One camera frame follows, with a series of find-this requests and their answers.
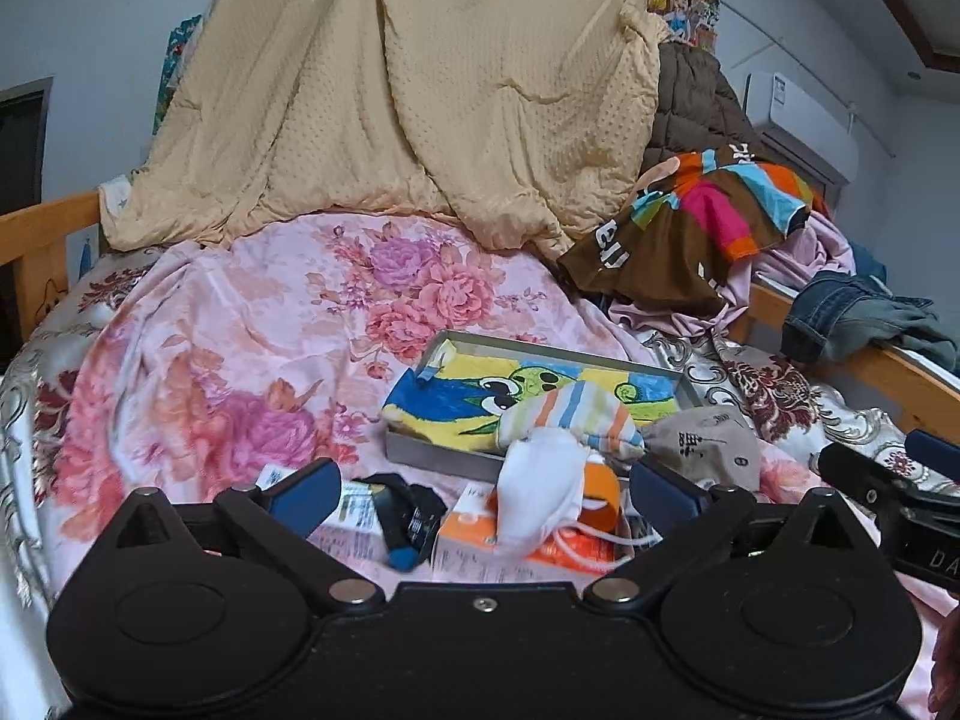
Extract beige printed cap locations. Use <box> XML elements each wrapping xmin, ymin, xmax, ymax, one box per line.
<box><xmin>641</xmin><ymin>406</ymin><xmax>761</xmax><ymax>493</ymax></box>

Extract black blue sock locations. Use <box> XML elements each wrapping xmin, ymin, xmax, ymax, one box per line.
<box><xmin>361</xmin><ymin>473</ymin><xmax>448</xmax><ymax>572</ymax></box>

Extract striped pastel sock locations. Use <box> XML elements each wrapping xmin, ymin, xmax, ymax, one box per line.
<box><xmin>494</xmin><ymin>380</ymin><xmax>646</xmax><ymax>460</ymax></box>

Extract white face mask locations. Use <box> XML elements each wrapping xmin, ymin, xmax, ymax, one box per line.
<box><xmin>494</xmin><ymin>427</ymin><xmax>661</xmax><ymax>550</ymax></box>

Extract orange white plush toy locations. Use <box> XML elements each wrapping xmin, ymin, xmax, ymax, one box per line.
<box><xmin>578</xmin><ymin>461</ymin><xmax>622</xmax><ymax>533</ymax></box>

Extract person's right hand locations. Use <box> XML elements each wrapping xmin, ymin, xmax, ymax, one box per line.
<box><xmin>928</xmin><ymin>605</ymin><xmax>960</xmax><ymax>713</ymax></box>

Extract white blue medicine box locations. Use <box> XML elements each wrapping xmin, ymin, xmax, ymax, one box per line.
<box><xmin>256</xmin><ymin>465</ymin><xmax>387</xmax><ymax>564</ymax></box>

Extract white maroon brocade bedspread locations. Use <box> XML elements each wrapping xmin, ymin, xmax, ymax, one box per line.
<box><xmin>2</xmin><ymin>249</ymin><xmax>958</xmax><ymax>718</ymax></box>

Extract pink floral bedsheet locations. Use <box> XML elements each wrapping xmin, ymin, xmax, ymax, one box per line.
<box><xmin>35</xmin><ymin>209</ymin><xmax>955</xmax><ymax>720</ymax></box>

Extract blue denim jeans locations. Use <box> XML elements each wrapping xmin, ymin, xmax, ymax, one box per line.
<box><xmin>779</xmin><ymin>270</ymin><xmax>958</xmax><ymax>376</ymax></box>

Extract orange white medicine box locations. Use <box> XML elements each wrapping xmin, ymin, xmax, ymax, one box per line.
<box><xmin>431</xmin><ymin>481</ymin><xmax>636</xmax><ymax>587</ymax></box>

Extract light pink cloth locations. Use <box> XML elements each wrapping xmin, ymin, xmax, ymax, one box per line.
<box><xmin>607</xmin><ymin>211</ymin><xmax>856</xmax><ymax>338</ymax></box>

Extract brown multicolour striped garment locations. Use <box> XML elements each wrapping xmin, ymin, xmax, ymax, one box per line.
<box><xmin>558</xmin><ymin>143</ymin><xmax>825</xmax><ymax>319</ymax></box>

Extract dark brown quilted blanket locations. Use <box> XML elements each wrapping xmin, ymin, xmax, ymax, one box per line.
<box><xmin>641</xmin><ymin>41</ymin><xmax>776</xmax><ymax>171</ymax></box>

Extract tan yellow quilt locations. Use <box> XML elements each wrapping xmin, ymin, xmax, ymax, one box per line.
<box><xmin>101</xmin><ymin>0</ymin><xmax>667</xmax><ymax>260</ymax></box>

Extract white wall air conditioner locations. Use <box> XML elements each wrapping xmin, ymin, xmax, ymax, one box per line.
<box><xmin>743</xmin><ymin>71</ymin><xmax>859</xmax><ymax>187</ymax></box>

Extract wooden bed frame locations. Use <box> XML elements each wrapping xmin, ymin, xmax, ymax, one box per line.
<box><xmin>2</xmin><ymin>190</ymin><xmax>958</xmax><ymax>442</ymax></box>

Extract blue wall poster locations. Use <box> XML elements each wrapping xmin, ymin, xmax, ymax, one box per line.
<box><xmin>153</xmin><ymin>15</ymin><xmax>203</xmax><ymax>133</ymax></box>

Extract cartoon wall poster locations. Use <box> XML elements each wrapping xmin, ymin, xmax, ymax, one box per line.
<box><xmin>647</xmin><ymin>0</ymin><xmax>721</xmax><ymax>54</ymax></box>

